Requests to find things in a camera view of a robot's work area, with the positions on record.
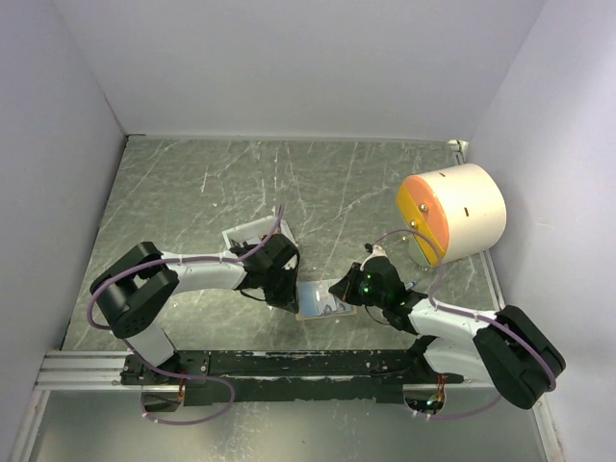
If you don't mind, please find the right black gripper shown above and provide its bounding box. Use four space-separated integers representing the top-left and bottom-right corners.
330 262 387 309

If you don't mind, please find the beige card holder wallet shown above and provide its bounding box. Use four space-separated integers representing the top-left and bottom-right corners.
295 279 357 321

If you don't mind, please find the white card tray box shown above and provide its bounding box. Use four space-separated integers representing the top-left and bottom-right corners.
222 216 276 249

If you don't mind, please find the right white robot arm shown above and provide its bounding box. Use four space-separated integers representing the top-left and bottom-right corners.
328 255 566 409

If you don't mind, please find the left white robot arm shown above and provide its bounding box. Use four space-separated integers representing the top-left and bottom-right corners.
88 233 300 384

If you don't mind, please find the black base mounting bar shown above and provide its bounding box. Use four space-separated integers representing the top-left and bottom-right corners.
120 349 439 406

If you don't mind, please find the large cream cylinder drum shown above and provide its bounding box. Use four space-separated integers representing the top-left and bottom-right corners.
396 164 506 267

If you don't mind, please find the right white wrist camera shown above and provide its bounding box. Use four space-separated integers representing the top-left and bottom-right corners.
363 244 387 264

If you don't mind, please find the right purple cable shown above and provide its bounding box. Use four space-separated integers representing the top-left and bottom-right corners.
368 228 559 420

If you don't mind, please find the purple cable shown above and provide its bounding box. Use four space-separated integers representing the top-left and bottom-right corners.
368 228 559 420
86 204 286 424

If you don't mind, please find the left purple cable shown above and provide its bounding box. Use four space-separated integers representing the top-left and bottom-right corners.
86 204 286 424

